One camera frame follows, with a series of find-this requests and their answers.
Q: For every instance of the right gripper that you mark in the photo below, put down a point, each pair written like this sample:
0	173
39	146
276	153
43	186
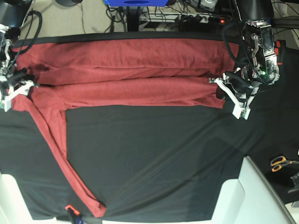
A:
13	81

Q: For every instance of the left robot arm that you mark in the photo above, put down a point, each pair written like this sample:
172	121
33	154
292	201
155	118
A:
251	10

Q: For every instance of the black stand post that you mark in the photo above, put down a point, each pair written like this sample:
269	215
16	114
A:
133	15

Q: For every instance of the red long-sleeve shirt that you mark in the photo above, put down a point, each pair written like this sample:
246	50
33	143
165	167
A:
138	72

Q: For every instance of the white power strip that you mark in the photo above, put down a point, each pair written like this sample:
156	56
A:
182	17

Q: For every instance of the red and black clamp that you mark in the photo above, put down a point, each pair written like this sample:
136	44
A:
279	50

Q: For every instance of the yellow-handled scissors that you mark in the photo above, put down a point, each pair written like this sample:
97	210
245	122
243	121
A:
279	162

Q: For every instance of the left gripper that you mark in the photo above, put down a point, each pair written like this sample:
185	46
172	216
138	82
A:
259	67

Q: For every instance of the blue plastic box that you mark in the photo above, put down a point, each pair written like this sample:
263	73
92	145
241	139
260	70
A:
135	3

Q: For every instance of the blue clamp at bottom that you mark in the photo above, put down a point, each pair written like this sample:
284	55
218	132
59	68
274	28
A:
74	216

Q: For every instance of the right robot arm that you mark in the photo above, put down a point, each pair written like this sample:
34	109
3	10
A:
14	13

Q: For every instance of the black table cloth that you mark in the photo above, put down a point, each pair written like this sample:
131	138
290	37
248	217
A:
155	163

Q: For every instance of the white table frame right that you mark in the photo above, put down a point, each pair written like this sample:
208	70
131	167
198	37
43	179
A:
250	199

